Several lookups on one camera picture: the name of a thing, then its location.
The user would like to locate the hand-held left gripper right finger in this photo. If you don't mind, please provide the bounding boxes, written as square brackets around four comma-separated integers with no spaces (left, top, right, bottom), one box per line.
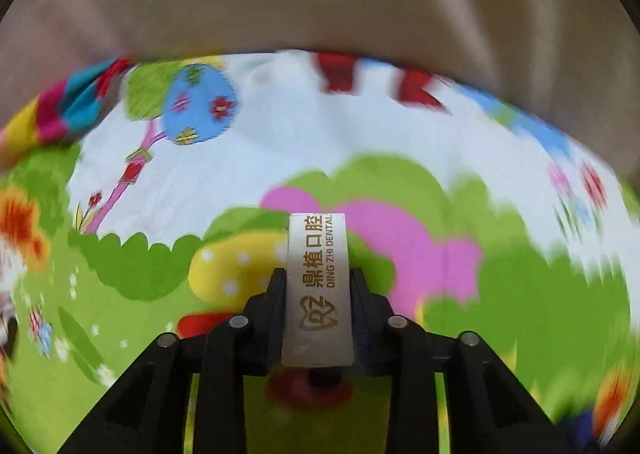
[350,268,571,454]

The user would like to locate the narrow white box gold print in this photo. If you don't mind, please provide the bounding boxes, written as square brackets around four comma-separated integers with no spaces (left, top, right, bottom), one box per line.
[281,213,355,367]

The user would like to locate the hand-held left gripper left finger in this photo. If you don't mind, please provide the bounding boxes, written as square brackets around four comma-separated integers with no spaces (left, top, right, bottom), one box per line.
[57,268,288,454]

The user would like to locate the cartoon printed green cloth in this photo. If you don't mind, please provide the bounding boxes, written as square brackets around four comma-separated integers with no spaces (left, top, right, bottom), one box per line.
[0,51,636,454]

